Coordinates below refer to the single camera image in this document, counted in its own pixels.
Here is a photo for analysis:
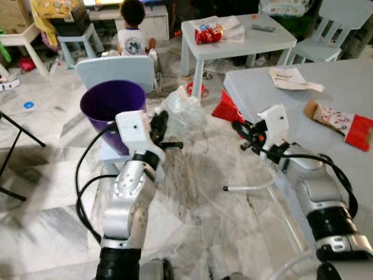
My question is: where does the red wrapper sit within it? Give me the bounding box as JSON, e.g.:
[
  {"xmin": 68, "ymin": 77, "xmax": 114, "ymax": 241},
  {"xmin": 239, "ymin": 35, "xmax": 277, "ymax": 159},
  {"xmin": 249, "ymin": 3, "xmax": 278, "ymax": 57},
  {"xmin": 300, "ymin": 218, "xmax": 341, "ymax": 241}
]
[{"xmin": 212, "ymin": 89, "xmax": 246, "ymax": 124}]

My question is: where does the purple plastic rubbish bin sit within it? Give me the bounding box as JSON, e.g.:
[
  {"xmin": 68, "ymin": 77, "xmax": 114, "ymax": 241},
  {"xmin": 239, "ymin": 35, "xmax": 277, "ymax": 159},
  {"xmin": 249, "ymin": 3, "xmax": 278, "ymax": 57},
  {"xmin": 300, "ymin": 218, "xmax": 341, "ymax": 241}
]
[{"xmin": 79, "ymin": 79, "xmax": 147, "ymax": 156}]

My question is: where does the clear plastic bag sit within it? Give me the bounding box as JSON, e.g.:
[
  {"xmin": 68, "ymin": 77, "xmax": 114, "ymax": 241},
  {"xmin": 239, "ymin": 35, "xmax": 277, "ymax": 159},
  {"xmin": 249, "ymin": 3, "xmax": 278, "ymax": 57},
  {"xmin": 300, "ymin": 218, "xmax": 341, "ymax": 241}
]
[{"xmin": 160, "ymin": 86, "xmax": 206, "ymax": 138}]

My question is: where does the white rod black tip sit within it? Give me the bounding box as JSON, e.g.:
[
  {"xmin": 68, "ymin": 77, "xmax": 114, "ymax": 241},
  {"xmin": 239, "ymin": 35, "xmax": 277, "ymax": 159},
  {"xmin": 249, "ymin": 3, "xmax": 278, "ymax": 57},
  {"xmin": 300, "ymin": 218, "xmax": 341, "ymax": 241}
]
[{"xmin": 223, "ymin": 181, "xmax": 275, "ymax": 194}]

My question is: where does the white crumpled paper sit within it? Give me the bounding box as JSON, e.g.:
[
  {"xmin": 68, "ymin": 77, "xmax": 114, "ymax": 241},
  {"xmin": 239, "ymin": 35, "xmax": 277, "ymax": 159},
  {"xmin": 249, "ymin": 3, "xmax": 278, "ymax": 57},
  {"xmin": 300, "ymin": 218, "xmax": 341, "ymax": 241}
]
[{"xmin": 269, "ymin": 67, "xmax": 325, "ymax": 93}]

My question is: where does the light blue low chair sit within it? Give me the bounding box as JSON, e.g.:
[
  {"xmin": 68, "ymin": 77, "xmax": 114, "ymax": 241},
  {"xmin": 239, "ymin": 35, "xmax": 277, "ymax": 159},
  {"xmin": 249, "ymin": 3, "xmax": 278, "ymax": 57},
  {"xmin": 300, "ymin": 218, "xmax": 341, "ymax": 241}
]
[{"xmin": 76, "ymin": 55, "xmax": 159, "ymax": 176}]

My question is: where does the red white cardboard box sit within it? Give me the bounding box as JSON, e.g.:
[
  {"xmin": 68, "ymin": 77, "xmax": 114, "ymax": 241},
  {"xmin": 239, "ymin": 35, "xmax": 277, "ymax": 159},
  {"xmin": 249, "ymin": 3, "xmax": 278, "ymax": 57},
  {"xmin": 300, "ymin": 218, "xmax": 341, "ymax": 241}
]
[{"xmin": 304, "ymin": 100, "xmax": 373, "ymax": 152}]

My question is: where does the small light blue table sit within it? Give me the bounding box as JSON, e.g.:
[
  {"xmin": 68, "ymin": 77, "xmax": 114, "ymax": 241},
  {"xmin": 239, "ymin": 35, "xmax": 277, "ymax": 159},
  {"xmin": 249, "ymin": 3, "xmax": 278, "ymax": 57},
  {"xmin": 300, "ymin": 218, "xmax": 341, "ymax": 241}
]
[{"xmin": 180, "ymin": 14, "xmax": 298, "ymax": 101}]

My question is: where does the child in white shirt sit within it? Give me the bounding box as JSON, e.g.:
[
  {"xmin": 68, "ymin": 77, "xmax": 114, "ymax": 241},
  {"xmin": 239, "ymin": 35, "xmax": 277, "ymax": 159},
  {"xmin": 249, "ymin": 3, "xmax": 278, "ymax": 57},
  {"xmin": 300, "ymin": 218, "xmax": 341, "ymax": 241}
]
[{"xmin": 116, "ymin": 0, "xmax": 159, "ymax": 60}]

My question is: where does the red snack bag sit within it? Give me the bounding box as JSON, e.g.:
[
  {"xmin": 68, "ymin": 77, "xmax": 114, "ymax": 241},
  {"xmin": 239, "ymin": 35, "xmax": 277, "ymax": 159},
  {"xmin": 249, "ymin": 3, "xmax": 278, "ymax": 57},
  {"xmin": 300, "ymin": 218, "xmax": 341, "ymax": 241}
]
[{"xmin": 194, "ymin": 23, "xmax": 225, "ymax": 46}]

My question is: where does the white printed paper bag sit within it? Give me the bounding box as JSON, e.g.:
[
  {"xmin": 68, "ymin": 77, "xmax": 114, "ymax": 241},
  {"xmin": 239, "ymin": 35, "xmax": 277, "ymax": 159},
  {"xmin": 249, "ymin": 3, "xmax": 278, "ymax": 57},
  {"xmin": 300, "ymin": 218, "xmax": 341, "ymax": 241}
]
[{"xmin": 214, "ymin": 15, "xmax": 247, "ymax": 43}]

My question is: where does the grey remote control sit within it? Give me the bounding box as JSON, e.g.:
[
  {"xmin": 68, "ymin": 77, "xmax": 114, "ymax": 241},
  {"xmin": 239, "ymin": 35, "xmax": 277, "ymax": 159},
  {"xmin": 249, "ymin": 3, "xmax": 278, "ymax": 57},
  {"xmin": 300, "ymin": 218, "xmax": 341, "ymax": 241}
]
[{"xmin": 251, "ymin": 23, "xmax": 279, "ymax": 33}]

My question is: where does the white low drawer cabinet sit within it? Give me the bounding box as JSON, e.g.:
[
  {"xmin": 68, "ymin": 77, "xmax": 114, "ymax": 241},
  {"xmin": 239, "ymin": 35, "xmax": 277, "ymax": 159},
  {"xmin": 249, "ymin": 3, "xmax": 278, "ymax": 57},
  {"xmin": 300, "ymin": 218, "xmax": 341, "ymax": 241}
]
[{"xmin": 90, "ymin": 4, "xmax": 170, "ymax": 42}]

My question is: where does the light blue plastic stool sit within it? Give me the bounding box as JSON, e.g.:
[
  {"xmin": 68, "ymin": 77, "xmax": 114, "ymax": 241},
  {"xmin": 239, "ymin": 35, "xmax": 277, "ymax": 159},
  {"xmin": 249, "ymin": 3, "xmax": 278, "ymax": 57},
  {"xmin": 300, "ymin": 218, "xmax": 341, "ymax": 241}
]
[{"xmin": 57, "ymin": 23, "xmax": 105, "ymax": 70}]

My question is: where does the light blue plastic chair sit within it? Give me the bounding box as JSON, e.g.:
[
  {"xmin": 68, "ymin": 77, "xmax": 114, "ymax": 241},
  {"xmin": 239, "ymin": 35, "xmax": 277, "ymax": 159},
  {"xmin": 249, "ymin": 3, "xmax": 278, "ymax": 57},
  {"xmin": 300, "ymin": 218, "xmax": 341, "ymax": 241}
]
[{"xmin": 284, "ymin": 0, "xmax": 373, "ymax": 66}]

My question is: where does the white printed plastic bag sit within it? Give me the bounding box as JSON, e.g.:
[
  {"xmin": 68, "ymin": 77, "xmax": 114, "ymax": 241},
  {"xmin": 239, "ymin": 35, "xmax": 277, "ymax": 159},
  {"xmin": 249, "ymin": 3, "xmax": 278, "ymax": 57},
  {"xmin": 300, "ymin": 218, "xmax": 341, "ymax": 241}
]
[{"xmin": 259, "ymin": 0, "xmax": 309, "ymax": 18}]

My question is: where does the black box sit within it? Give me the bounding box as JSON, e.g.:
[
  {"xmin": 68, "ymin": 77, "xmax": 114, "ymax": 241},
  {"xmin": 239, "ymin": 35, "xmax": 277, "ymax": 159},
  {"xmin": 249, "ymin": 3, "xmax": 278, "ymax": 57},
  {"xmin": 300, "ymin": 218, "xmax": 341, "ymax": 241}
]
[{"xmin": 47, "ymin": 10, "xmax": 92, "ymax": 37}]

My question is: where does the black metal stand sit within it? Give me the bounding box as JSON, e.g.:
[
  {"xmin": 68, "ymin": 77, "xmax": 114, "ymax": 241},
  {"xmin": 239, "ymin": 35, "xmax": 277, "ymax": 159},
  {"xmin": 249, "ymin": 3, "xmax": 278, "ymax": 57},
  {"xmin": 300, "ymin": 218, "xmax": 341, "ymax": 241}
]
[{"xmin": 0, "ymin": 110, "xmax": 47, "ymax": 202}]

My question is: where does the red floor toy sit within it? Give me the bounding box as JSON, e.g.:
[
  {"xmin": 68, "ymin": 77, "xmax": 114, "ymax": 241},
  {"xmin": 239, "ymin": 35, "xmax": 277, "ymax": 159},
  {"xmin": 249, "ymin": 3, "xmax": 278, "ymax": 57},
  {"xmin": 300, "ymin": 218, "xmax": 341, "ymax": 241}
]
[{"xmin": 17, "ymin": 56, "xmax": 36, "ymax": 74}]

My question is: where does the yellow patterned cloth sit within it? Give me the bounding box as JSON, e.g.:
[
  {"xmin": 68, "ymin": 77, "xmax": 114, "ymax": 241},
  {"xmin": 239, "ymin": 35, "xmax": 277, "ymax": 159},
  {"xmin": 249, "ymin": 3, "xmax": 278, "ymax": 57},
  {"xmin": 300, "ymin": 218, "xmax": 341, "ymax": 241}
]
[{"xmin": 30, "ymin": 0, "xmax": 89, "ymax": 51}]

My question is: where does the white small table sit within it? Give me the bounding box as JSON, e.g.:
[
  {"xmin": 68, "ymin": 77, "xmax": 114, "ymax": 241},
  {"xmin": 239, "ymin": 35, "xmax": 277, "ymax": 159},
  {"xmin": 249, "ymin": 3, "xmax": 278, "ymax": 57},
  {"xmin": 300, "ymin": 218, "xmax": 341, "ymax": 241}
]
[{"xmin": 0, "ymin": 23, "xmax": 49, "ymax": 77}]

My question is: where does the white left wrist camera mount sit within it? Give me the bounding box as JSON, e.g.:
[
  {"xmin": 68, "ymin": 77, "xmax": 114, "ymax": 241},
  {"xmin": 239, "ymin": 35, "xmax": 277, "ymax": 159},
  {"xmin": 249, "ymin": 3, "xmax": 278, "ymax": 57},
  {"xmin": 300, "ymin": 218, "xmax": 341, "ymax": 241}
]
[{"xmin": 114, "ymin": 109, "xmax": 166, "ymax": 165}]

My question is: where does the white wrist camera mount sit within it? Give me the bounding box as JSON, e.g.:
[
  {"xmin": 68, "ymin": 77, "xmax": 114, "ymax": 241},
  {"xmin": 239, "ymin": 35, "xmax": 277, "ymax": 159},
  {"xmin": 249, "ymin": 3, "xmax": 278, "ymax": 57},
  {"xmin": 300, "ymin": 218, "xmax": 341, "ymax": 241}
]
[
  {"xmin": 114, "ymin": 109, "xmax": 166, "ymax": 165},
  {"xmin": 258, "ymin": 104, "xmax": 290, "ymax": 148}
]

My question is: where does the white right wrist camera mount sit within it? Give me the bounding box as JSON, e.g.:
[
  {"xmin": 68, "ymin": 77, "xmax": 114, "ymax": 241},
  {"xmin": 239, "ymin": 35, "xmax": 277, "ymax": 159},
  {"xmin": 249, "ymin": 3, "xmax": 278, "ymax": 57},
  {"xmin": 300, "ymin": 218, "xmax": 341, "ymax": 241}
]
[{"xmin": 258, "ymin": 104, "xmax": 290, "ymax": 148}]

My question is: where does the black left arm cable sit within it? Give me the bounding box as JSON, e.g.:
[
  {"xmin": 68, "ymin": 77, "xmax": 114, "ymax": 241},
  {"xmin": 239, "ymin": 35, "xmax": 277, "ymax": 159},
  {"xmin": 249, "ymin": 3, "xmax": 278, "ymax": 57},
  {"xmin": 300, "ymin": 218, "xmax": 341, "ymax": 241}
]
[{"xmin": 74, "ymin": 121, "xmax": 118, "ymax": 246}]

